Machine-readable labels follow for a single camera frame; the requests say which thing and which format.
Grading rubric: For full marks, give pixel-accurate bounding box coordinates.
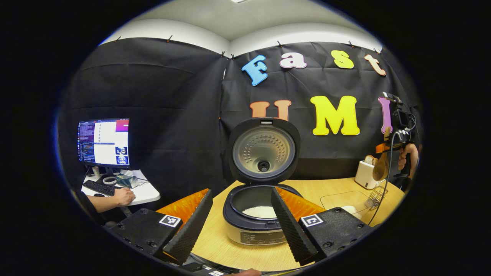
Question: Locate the glass dish of white rice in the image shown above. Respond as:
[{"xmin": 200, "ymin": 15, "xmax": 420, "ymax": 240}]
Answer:
[{"xmin": 320, "ymin": 191, "xmax": 374, "ymax": 221}]

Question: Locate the computer monitor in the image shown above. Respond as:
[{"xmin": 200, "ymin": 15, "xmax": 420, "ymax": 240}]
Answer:
[{"xmin": 77, "ymin": 118, "xmax": 131, "ymax": 169}]

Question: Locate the white toaster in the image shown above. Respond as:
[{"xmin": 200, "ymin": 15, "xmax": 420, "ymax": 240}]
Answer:
[{"xmin": 355, "ymin": 160, "xmax": 378, "ymax": 190}]

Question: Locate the clear plastic bag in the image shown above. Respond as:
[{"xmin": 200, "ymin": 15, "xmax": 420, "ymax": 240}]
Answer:
[{"xmin": 115, "ymin": 174, "xmax": 139, "ymax": 189}]

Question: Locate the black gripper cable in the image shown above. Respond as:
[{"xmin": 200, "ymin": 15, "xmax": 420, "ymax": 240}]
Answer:
[{"xmin": 367, "ymin": 142, "xmax": 395, "ymax": 226}]

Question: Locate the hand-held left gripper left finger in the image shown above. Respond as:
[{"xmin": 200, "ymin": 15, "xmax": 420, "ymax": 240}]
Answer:
[{"xmin": 104, "ymin": 188, "xmax": 213, "ymax": 266}]

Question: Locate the black keyboard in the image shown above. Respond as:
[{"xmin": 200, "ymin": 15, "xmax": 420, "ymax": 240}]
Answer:
[{"xmin": 83, "ymin": 179, "xmax": 117, "ymax": 197}]

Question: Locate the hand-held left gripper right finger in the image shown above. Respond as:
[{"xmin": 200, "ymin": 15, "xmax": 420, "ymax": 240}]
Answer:
[{"xmin": 270, "ymin": 187, "xmax": 374, "ymax": 266}]

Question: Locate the black silver rice cooker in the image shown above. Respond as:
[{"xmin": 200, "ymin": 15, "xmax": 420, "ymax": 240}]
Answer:
[{"xmin": 222, "ymin": 117, "xmax": 303, "ymax": 246}]

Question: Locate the black backdrop cloth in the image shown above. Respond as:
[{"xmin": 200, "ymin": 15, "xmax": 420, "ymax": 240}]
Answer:
[{"xmin": 58, "ymin": 36, "xmax": 422, "ymax": 204}]

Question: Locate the clear wire chopstick holder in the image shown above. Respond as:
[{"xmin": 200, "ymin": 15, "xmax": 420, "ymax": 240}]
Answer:
[{"xmin": 366, "ymin": 186, "xmax": 389, "ymax": 210}]

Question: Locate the white side table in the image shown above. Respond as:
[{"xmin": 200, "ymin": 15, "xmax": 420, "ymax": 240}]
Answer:
[{"xmin": 81, "ymin": 169, "xmax": 161, "ymax": 206}]

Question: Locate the wooden spoon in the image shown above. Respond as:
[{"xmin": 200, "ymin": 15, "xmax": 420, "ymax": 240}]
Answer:
[{"xmin": 372, "ymin": 126, "xmax": 392, "ymax": 182}]

